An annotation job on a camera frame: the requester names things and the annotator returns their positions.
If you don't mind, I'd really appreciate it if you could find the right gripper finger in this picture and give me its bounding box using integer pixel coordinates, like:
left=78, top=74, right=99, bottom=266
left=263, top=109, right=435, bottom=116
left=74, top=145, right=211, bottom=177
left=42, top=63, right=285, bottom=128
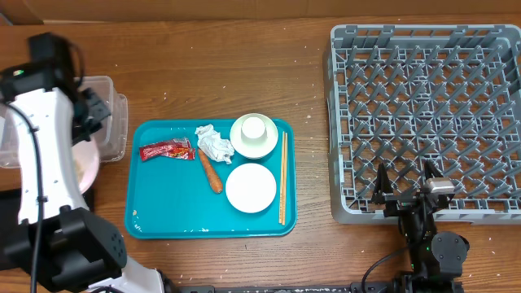
left=373, top=163, right=392, bottom=196
left=424, top=160, right=443, bottom=179

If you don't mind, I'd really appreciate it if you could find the large pink round plate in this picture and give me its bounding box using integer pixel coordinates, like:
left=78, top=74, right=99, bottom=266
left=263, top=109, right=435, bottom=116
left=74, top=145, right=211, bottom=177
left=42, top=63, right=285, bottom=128
left=72, top=138, right=100, bottom=194

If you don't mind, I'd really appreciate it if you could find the red snack wrapper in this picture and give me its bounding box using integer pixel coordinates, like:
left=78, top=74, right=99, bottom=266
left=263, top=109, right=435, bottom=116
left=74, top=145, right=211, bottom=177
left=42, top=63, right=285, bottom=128
left=139, top=138, right=195, bottom=162

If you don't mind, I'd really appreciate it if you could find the white paper napkin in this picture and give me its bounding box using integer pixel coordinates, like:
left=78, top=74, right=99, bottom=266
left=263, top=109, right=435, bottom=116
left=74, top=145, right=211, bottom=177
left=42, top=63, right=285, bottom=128
left=195, top=124, right=234, bottom=164

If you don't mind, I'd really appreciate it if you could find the white upside-down bowl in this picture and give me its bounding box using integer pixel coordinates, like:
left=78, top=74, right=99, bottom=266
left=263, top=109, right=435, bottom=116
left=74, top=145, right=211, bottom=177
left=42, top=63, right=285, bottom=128
left=230, top=113, right=278, bottom=160

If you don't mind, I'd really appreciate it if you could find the white upside-down cup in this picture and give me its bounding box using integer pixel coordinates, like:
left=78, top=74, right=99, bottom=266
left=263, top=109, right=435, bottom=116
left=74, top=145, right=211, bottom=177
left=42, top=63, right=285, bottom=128
left=241, top=116, right=266, bottom=140

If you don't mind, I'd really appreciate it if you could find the orange carrot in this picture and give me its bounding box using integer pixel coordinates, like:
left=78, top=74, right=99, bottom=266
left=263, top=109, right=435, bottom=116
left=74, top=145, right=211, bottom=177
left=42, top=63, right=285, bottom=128
left=198, top=148, right=224, bottom=194

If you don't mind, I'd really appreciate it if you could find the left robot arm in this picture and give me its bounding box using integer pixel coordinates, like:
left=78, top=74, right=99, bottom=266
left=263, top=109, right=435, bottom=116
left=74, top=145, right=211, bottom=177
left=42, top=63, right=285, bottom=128
left=1, top=33, right=175, bottom=292

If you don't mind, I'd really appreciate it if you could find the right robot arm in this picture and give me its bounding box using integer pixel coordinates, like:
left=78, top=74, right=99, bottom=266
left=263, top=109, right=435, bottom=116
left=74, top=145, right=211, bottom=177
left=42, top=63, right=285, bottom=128
left=361, top=161, right=470, bottom=292

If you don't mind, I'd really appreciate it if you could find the clear plastic waste bin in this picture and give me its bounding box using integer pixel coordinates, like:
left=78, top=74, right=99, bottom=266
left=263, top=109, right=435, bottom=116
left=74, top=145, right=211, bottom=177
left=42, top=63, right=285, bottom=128
left=1, top=76, right=129, bottom=168

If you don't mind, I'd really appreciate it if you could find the grey plastic dish rack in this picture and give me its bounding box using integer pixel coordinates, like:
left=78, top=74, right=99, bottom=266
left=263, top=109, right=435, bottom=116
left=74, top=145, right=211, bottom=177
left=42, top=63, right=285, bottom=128
left=324, top=24, right=520, bottom=225

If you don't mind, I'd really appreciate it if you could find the right wooden chopstick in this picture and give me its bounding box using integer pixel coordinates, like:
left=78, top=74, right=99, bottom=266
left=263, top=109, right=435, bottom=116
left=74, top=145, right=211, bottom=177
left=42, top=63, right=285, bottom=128
left=281, top=132, right=288, bottom=225

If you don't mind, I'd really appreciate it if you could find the wooden chopstick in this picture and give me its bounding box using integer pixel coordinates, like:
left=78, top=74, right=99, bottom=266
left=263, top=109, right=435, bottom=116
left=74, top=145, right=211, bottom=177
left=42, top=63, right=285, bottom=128
left=278, top=131, right=286, bottom=225
left=281, top=132, right=288, bottom=225

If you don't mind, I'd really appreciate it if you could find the left wooden chopstick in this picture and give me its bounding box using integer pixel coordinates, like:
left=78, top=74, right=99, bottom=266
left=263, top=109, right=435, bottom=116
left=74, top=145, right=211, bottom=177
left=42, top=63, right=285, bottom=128
left=278, top=131, right=286, bottom=225

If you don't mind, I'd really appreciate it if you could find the teal plastic serving tray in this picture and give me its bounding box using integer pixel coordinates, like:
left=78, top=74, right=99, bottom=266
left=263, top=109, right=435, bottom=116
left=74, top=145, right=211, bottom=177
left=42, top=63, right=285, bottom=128
left=125, top=119, right=298, bottom=239

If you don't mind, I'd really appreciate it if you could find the small white round plate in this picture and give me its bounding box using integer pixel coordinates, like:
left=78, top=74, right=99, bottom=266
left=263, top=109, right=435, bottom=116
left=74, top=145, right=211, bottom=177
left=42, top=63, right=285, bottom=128
left=225, top=163, right=277, bottom=213

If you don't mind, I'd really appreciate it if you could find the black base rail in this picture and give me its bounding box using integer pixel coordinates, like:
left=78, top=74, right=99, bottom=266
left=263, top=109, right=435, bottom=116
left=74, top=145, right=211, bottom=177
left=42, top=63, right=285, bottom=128
left=174, top=282, right=465, bottom=293

